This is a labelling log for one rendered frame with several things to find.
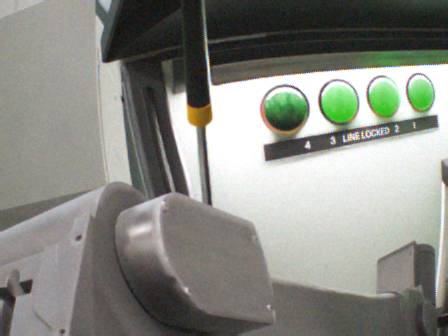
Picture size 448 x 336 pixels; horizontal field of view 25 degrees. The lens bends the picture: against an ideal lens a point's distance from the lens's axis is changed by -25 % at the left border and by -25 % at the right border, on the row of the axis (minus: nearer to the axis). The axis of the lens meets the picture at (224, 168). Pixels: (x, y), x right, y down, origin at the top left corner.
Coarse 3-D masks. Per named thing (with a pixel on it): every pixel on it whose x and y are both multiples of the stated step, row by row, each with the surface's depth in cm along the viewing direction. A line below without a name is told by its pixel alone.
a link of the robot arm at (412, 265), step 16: (384, 256) 79; (400, 256) 78; (416, 256) 78; (432, 256) 80; (384, 272) 78; (400, 272) 77; (416, 272) 77; (432, 272) 79; (384, 288) 77; (400, 288) 76; (416, 288) 75; (432, 288) 78; (432, 304) 77; (416, 320) 68; (432, 320) 71
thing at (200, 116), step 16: (192, 0) 85; (192, 16) 86; (192, 32) 88; (192, 48) 89; (192, 64) 90; (208, 64) 91; (192, 80) 91; (208, 80) 92; (192, 96) 93; (208, 96) 93; (192, 112) 94; (208, 112) 94; (208, 160) 98; (208, 176) 99; (208, 192) 100
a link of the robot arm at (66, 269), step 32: (96, 192) 35; (128, 192) 37; (32, 224) 36; (64, 224) 35; (96, 224) 34; (0, 256) 36; (32, 256) 34; (64, 256) 33; (96, 256) 33; (0, 288) 34; (32, 288) 32; (64, 288) 31; (96, 288) 32; (128, 288) 34; (0, 320) 32; (32, 320) 31; (64, 320) 30; (96, 320) 31; (128, 320) 33
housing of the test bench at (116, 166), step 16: (96, 0) 140; (96, 16) 142; (96, 32) 142; (272, 32) 121; (288, 32) 121; (96, 48) 143; (176, 48) 119; (112, 64) 124; (112, 80) 127; (112, 96) 128; (112, 112) 130; (112, 128) 132; (112, 144) 135; (112, 160) 138; (112, 176) 142; (128, 176) 123
